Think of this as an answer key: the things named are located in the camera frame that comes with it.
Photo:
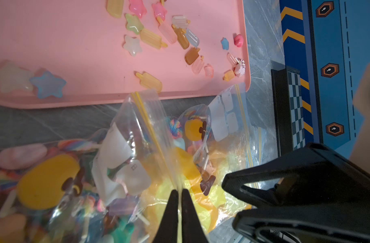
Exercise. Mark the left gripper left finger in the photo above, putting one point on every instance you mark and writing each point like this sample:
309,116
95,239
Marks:
168,228

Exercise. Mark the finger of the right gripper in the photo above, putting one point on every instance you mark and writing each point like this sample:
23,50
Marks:
326,223
311,175

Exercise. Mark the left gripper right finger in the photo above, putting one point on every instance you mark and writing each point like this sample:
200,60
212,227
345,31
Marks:
192,231

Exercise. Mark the clear ziploc bag with candies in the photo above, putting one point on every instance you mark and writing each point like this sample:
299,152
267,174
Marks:
111,188

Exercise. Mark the pink plastic tray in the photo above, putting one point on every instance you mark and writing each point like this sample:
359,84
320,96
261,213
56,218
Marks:
80,42

